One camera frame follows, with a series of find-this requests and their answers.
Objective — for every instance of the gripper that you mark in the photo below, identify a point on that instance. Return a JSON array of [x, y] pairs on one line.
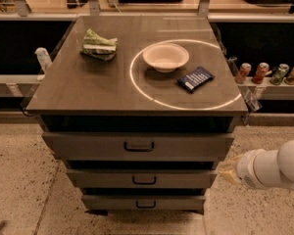
[[245, 170]]

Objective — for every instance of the grey drawer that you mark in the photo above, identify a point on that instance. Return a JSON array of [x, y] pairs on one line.
[[157, 179], [142, 203], [138, 147]]

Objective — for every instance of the grey drawer cabinet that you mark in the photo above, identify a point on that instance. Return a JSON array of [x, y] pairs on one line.
[[125, 95]]

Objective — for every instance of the clear plastic holder right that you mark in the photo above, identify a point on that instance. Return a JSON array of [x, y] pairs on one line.
[[248, 96]]

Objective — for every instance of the blue snack packet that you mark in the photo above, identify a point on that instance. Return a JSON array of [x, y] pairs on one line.
[[194, 79]]

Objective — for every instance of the red soda can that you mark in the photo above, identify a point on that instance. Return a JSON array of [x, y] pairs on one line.
[[244, 70]]

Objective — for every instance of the orange-red soda can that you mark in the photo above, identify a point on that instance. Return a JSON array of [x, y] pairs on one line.
[[261, 72]]

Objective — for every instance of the green soda can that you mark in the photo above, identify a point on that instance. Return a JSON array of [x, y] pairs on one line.
[[279, 74]]

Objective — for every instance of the white paper bowl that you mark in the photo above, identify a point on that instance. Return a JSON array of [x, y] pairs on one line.
[[165, 57]]

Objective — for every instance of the green chip bag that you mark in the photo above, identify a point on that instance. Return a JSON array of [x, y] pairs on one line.
[[96, 46]]

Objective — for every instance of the white bottle on left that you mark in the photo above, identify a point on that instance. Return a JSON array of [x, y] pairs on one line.
[[43, 58]]

